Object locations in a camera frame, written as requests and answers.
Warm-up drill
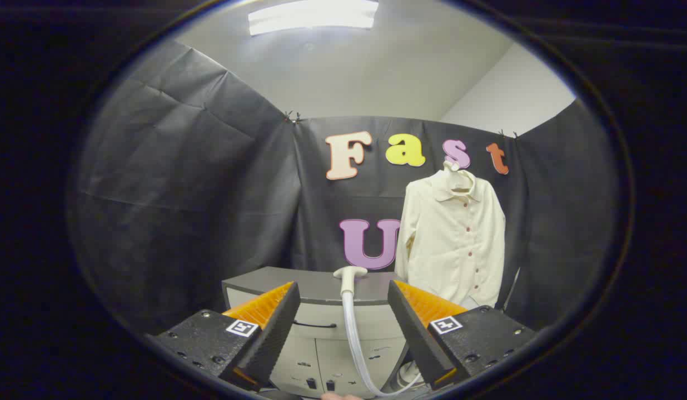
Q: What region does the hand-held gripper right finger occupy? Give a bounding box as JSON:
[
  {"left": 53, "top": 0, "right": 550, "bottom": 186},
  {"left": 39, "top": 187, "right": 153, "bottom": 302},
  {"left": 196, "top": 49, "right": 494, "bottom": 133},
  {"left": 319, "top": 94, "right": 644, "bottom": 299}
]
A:
[{"left": 387, "top": 279, "right": 536, "bottom": 389}]

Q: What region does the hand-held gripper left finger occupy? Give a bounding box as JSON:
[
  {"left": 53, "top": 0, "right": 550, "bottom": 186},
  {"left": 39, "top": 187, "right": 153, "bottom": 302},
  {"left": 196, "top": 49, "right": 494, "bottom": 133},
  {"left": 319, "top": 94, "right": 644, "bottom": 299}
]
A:
[{"left": 145, "top": 281, "right": 301, "bottom": 392}]

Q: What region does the white garment steamer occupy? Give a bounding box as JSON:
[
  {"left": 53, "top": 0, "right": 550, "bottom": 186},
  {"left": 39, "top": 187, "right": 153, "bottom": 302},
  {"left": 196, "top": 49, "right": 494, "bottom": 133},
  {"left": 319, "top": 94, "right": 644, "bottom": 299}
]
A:
[{"left": 332, "top": 266, "right": 429, "bottom": 398}]

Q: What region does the cream button shirt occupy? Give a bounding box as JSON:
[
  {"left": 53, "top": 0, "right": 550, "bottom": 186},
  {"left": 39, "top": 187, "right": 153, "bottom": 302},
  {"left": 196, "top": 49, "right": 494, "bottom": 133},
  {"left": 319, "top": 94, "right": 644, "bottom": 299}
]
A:
[{"left": 395, "top": 168, "right": 506, "bottom": 309}]

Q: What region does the grey cabinet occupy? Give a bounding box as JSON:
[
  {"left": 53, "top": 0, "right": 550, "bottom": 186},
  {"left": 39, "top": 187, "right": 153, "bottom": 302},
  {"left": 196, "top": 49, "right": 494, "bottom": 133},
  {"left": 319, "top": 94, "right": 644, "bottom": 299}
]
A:
[{"left": 221, "top": 266, "right": 427, "bottom": 398}]

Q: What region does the black stand pole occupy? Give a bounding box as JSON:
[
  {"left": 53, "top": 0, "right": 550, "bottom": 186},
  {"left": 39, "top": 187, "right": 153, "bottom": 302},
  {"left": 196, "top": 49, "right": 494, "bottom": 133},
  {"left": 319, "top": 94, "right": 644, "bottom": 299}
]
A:
[{"left": 502, "top": 267, "right": 521, "bottom": 312}]

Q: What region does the white plastic hanger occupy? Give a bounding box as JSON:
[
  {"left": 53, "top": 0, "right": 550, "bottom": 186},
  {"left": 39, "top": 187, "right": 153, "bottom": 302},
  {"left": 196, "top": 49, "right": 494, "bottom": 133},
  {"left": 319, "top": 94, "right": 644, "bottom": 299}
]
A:
[{"left": 442, "top": 160, "right": 475, "bottom": 193}]

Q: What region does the black backdrop cloth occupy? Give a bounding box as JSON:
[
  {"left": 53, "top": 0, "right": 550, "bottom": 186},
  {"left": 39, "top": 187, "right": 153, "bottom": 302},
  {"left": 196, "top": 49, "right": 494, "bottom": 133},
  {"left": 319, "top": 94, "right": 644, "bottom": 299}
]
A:
[{"left": 71, "top": 39, "right": 619, "bottom": 334}]

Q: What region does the ceiling light panel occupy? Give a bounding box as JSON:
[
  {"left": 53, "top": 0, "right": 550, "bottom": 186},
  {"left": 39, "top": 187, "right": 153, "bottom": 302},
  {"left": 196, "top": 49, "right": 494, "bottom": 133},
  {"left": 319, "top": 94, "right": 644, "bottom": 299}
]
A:
[{"left": 248, "top": 0, "right": 379, "bottom": 37}]

